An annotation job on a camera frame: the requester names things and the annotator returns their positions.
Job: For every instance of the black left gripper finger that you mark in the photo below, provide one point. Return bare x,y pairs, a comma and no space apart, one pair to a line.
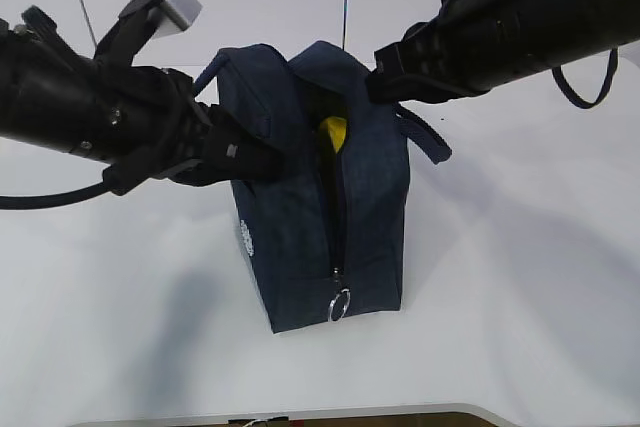
199,172
230,152

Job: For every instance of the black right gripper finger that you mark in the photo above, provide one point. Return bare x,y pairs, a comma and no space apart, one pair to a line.
407,87

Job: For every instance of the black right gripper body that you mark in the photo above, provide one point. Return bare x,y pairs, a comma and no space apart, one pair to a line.
459,47

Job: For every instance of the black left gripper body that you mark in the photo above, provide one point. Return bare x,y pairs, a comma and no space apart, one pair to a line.
175,149

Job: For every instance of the yellow lemon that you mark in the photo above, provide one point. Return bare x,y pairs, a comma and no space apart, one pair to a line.
332,133

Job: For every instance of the navy blue lunch bag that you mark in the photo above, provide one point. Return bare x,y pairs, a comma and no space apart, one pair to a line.
326,238

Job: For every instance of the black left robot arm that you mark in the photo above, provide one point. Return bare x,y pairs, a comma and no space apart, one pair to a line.
143,123

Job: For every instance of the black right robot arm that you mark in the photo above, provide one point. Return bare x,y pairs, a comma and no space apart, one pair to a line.
542,35

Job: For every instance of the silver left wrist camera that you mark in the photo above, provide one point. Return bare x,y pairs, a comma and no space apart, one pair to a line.
139,22

